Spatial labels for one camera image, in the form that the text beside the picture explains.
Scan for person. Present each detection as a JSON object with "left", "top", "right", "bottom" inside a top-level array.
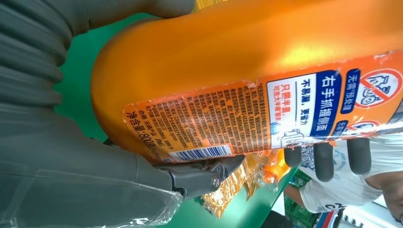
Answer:
[{"left": 283, "top": 132, "right": 403, "bottom": 224}]

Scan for green plastic crate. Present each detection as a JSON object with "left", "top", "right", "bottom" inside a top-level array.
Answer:
[{"left": 283, "top": 170, "right": 319, "bottom": 228}]

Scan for yellow plastic sheet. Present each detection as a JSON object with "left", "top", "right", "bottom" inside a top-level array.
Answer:
[{"left": 192, "top": 0, "right": 279, "bottom": 219}]

